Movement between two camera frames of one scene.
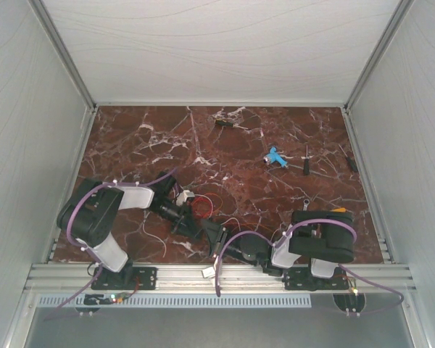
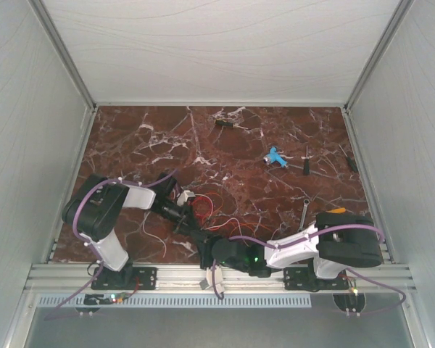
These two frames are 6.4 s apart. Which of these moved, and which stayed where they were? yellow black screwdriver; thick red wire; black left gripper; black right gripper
Moved: black right gripper
Stayed: yellow black screwdriver; black left gripper; thick red wire
